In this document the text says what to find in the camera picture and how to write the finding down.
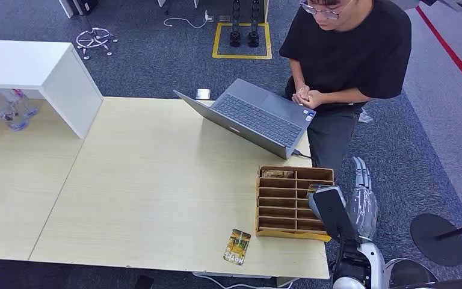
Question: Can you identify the person's left hand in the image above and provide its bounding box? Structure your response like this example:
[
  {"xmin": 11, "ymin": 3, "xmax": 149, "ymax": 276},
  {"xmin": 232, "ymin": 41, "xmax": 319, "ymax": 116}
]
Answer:
[{"xmin": 301, "ymin": 90, "xmax": 325, "ymax": 111}]

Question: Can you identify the black robot leg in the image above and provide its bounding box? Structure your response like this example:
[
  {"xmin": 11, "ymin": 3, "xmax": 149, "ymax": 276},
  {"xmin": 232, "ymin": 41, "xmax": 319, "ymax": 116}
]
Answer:
[
  {"xmin": 229, "ymin": 0, "xmax": 243, "ymax": 48},
  {"xmin": 247, "ymin": 0, "xmax": 261, "ymax": 48}
]

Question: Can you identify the clear water bottle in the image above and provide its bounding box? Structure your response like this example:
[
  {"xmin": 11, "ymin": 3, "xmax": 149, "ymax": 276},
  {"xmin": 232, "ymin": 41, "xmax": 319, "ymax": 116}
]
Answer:
[
  {"xmin": 0, "ymin": 88, "xmax": 40, "ymax": 120},
  {"xmin": 0, "ymin": 87, "xmax": 31, "ymax": 132}
]

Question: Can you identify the person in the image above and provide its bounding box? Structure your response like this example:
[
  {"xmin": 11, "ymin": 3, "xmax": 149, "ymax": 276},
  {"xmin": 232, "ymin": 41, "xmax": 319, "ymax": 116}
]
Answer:
[{"xmin": 279, "ymin": 0, "xmax": 413, "ymax": 176}]

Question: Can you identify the white cable under table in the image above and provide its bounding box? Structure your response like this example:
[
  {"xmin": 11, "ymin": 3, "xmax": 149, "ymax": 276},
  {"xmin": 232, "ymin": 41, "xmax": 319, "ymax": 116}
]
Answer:
[{"xmin": 191, "ymin": 272, "xmax": 297, "ymax": 289}]

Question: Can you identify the wooden card organizer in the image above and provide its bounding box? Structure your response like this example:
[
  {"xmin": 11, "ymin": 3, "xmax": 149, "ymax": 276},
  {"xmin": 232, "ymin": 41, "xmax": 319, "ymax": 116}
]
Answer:
[{"xmin": 254, "ymin": 165, "xmax": 336, "ymax": 243}]

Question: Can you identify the white charger cable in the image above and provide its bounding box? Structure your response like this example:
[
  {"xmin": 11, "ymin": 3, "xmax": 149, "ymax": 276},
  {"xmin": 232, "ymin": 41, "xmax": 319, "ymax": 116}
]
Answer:
[{"xmin": 163, "ymin": 9, "xmax": 215, "ymax": 30}]

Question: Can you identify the yellow hotel card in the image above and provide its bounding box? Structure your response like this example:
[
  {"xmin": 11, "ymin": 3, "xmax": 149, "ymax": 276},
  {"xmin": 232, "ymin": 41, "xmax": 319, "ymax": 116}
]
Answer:
[{"xmin": 222, "ymin": 228, "xmax": 253, "ymax": 267}]

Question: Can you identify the autumn picture key card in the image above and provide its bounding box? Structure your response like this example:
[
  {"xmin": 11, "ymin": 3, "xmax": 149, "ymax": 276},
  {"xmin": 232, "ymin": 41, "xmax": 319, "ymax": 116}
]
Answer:
[{"xmin": 307, "ymin": 184, "xmax": 332, "ymax": 197}]

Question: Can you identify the black round stand base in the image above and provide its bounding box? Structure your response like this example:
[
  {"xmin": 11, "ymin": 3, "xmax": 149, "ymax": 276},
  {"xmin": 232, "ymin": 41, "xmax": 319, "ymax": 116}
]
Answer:
[{"xmin": 410, "ymin": 213, "xmax": 462, "ymax": 267}]

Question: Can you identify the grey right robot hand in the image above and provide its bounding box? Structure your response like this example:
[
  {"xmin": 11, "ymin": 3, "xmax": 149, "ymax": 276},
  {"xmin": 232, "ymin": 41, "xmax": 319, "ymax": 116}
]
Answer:
[{"xmin": 346, "ymin": 156, "xmax": 378, "ymax": 243}]

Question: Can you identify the person's right hand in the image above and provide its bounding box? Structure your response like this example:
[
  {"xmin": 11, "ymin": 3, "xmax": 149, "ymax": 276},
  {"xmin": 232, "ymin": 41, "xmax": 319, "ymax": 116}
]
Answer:
[{"xmin": 292, "ymin": 84, "xmax": 310, "ymax": 106}]

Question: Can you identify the white shelf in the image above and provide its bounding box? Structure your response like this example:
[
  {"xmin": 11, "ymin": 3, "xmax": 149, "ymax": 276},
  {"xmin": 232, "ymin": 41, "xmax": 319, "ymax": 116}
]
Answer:
[{"xmin": 0, "ymin": 39, "xmax": 105, "ymax": 140}]

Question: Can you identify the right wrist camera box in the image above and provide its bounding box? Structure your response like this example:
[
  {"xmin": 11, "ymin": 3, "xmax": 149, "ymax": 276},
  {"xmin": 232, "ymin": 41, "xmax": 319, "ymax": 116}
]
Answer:
[{"xmin": 307, "ymin": 185, "xmax": 362, "ymax": 244}]

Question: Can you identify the grey laptop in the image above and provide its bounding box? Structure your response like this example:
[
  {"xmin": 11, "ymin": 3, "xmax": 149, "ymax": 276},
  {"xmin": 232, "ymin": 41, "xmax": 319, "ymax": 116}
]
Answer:
[{"xmin": 173, "ymin": 78, "xmax": 318, "ymax": 161}]

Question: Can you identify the yellow tape strip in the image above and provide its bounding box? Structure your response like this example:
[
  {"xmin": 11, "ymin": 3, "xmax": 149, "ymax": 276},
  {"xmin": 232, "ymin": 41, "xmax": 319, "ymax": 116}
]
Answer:
[{"xmin": 256, "ymin": 229, "xmax": 333, "ymax": 243}]

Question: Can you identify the clear plastic wrapper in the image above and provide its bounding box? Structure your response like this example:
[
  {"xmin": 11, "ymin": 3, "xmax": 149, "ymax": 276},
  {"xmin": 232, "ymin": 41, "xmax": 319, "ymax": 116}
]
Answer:
[{"xmin": 357, "ymin": 109, "xmax": 375, "ymax": 124}]

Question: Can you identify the black disc with chrome rim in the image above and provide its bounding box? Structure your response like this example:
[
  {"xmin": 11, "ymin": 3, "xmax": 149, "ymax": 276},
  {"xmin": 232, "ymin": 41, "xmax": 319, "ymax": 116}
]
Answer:
[{"xmin": 384, "ymin": 258, "xmax": 440, "ymax": 289}]

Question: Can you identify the silver star chair base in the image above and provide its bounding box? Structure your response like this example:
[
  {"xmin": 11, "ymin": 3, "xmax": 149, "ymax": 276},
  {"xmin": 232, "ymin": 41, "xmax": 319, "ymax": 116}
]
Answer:
[{"xmin": 75, "ymin": 26, "xmax": 119, "ymax": 61}]

